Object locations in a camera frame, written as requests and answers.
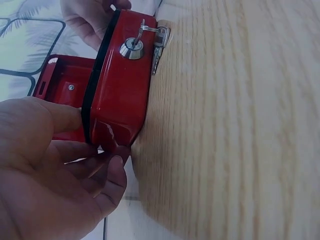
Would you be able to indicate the person's left hand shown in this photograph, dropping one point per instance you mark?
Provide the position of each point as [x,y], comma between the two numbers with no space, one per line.
[37,180]

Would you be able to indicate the person's right hand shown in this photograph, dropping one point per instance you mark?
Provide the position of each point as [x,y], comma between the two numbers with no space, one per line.
[85,17]

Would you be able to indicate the person's right fingers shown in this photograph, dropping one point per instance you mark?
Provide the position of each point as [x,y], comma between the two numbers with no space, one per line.
[122,4]

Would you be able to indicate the red metal cash box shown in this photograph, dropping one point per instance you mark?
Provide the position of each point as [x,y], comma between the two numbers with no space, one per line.
[120,95]

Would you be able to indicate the silver key in lock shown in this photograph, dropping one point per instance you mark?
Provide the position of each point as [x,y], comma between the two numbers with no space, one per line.
[138,36]

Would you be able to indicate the silver key with grey head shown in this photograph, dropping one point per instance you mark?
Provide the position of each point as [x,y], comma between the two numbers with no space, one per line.
[161,37]

